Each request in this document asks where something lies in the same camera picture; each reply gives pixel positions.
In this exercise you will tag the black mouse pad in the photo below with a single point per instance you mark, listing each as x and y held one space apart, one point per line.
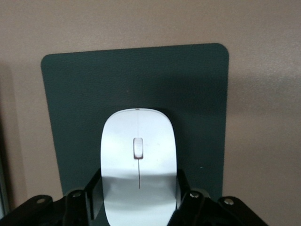
94 94

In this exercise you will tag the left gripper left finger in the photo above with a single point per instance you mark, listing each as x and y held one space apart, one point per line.
94 193

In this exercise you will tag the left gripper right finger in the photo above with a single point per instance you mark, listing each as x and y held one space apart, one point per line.
181 186

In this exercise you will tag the white computer mouse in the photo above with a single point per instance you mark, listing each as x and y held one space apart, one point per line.
138 131

